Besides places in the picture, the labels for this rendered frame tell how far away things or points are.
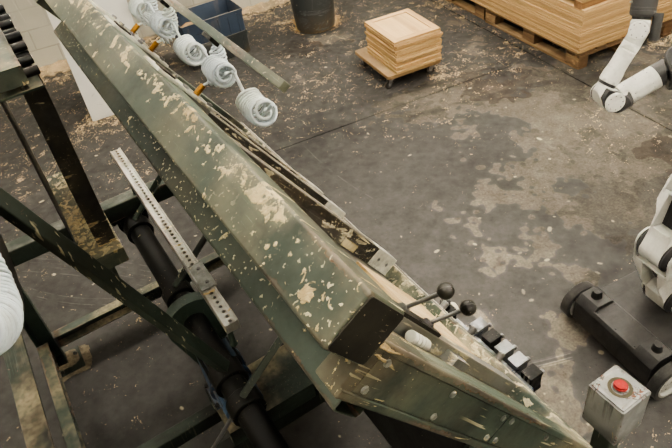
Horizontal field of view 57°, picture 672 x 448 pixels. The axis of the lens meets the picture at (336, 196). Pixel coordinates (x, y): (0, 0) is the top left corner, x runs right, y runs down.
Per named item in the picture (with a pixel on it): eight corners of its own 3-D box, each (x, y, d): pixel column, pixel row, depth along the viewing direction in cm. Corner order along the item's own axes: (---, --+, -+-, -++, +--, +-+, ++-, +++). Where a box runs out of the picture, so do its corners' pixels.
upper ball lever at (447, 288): (405, 320, 137) (459, 298, 132) (396, 315, 134) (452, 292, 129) (401, 305, 139) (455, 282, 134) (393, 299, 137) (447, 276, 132)
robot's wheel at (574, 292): (588, 302, 317) (594, 274, 305) (596, 308, 313) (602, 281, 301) (557, 318, 312) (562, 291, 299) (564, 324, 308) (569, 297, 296)
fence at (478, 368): (507, 395, 184) (516, 385, 184) (328, 295, 116) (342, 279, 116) (495, 383, 188) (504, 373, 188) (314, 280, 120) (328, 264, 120)
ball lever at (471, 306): (429, 335, 146) (481, 314, 141) (421, 330, 143) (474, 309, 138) (425, 320, 148) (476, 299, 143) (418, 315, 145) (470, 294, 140)
